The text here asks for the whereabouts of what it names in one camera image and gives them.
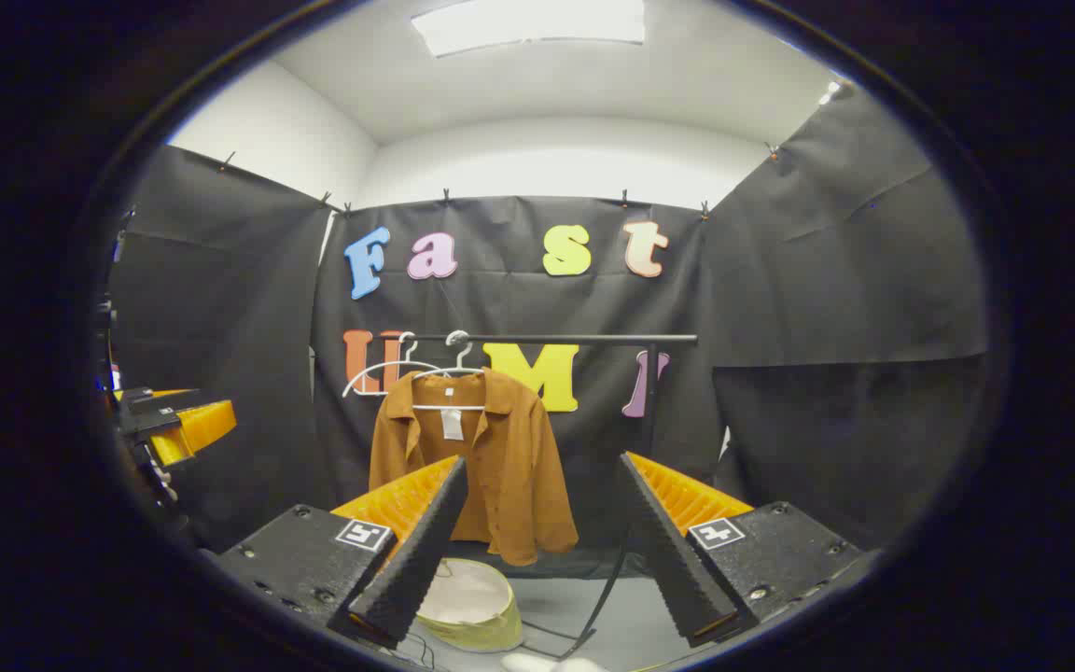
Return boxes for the tangled black floor cables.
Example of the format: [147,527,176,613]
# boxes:
[396,630,438,669]

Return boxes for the black metal clothes rack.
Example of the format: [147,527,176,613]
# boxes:
[398,331,699,662]

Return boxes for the black backdrop cloth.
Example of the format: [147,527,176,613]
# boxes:
[108,79,991,561]

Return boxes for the white plastic clothes hanger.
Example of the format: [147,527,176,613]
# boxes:
[342,331,445,399]
[412,330,488,413]

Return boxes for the round white laundry hamper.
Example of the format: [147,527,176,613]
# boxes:
[412,557,524,653]

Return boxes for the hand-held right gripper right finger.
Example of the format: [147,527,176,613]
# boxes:
[619,452,865,649]

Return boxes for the ceiling light panel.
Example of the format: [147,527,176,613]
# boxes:
[410,0,648,59]

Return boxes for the brown shirt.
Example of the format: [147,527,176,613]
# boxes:
[369,367,579,567]

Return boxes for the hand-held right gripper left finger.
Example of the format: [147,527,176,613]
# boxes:
[216,455,469,651]

